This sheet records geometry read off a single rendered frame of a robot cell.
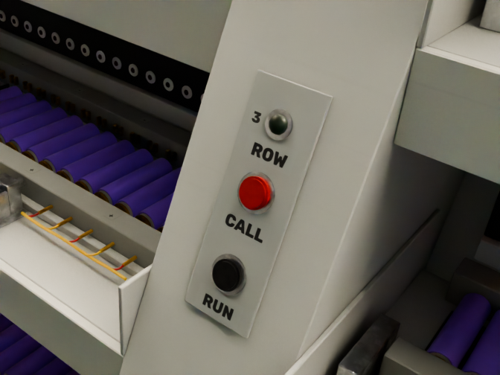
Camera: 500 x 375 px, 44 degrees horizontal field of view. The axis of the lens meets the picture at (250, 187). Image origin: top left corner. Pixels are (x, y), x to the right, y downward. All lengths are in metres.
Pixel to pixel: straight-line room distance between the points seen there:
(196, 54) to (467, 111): 0.14
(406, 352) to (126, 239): 0.18
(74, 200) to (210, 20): 0.18
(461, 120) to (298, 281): 0.10
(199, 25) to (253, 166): 0.08
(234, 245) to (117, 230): 0.13
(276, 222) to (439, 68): 0.10
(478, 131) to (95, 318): 0.24
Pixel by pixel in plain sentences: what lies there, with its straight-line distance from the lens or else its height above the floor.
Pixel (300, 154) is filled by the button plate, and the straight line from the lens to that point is 0.28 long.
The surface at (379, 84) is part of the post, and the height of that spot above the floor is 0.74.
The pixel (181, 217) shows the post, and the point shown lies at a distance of 0.32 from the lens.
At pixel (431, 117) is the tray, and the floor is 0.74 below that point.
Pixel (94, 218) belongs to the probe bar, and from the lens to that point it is 0.42.
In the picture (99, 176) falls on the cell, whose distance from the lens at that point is 0.47.
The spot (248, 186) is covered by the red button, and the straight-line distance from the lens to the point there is 0.29.
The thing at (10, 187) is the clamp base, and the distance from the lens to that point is 0.46.
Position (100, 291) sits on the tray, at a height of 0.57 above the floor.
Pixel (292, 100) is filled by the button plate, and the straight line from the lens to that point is 0.29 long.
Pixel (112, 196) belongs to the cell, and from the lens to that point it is 0.45.
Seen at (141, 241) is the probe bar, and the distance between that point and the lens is 0.40.
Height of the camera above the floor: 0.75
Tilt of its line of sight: 13 degrees down
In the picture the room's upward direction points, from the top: 18 degrees clockwise
